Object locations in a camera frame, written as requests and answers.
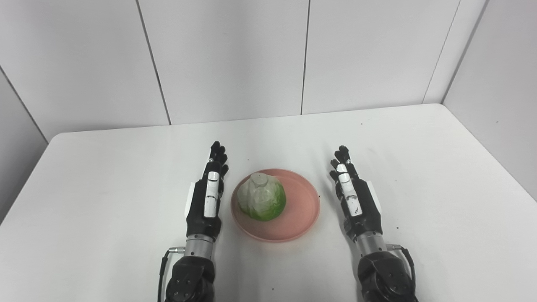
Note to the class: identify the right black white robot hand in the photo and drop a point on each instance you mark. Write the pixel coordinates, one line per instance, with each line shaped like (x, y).
(367, 214)

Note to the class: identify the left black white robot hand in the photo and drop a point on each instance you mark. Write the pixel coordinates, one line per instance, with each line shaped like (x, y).
(201, 224)

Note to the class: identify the green white toy cabbage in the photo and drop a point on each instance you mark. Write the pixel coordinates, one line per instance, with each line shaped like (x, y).
(262, 197)

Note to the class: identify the pink round plate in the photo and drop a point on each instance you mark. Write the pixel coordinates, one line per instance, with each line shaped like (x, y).
(300, 209)

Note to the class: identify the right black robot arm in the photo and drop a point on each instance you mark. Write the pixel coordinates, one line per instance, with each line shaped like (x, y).
(384, 277)

